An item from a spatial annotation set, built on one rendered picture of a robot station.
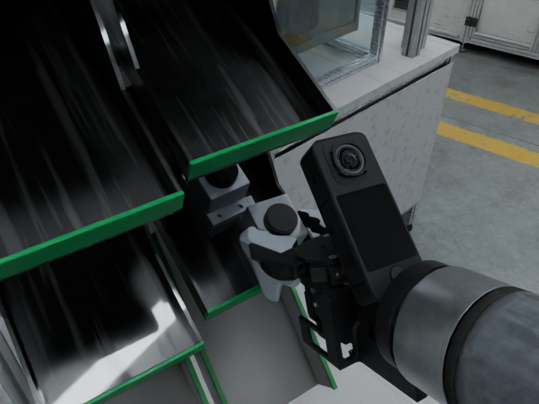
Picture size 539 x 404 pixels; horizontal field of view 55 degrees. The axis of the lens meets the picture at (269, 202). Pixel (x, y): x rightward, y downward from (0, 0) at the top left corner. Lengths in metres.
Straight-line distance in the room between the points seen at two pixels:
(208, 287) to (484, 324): 0.29
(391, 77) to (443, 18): 2.59
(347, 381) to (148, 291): 0.44
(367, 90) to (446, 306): 1.32
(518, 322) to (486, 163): 2.70
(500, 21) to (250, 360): 3.68
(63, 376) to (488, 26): 3.91
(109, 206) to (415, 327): 0.20
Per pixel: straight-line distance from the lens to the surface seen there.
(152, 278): 0.48
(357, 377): 0.85
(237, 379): 0.64
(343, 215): 0.33
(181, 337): 0.47
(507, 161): 3.02
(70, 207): 0.35
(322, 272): 0.36
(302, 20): 1.40
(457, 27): 4.22
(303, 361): 0.67
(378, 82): 1.64
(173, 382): 0.60
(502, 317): 0.27
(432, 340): 0.28
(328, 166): 0.34
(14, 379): 0.56
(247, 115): 0.42
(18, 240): 0.34
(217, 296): 0.49
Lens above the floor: 1.57
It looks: 39 degrees down
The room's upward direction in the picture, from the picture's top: straight up
